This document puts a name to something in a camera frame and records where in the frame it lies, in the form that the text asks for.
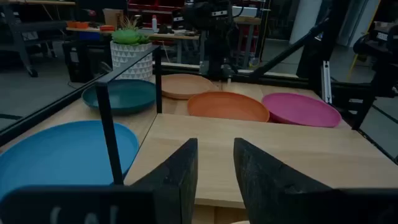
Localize wooden workbench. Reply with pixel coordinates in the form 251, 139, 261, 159
65, 26, 201, 65

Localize black-legged desk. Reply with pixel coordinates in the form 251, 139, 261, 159
0, 0, 76, 78

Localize orange plate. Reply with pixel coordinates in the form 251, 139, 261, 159
187, 91, 271, 123

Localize red storage rack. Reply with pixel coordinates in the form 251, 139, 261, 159
127, 0, 187, 29

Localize succulent in white patterned pot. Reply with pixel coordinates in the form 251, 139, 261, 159
109, 15, 154, 82

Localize tan peach plate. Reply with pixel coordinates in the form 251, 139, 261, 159
160, 73, 220, 100

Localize wooden shelf with black frame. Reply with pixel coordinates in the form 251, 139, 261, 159
95, 45, 398, 210

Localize pink plate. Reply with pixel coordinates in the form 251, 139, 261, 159
261, 92, 343, 128

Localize dark teal plate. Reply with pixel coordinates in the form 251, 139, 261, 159
81, 78, 157, 116

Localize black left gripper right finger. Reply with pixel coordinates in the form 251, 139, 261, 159
233, 138, 398, 224

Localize wooden stool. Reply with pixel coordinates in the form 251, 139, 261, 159
233, 16, 262, 68

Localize white round column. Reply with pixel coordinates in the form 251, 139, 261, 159
288, 0, 323, 46

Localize blue plate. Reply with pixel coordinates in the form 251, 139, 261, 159
0, 120, 140, 200

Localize black aluminium table frame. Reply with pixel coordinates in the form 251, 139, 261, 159
0, 0, 398, 166

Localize cardboard box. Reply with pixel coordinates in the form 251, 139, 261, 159
102, 8, 124, 30

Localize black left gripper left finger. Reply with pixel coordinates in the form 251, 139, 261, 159
0, 138, 199, 224

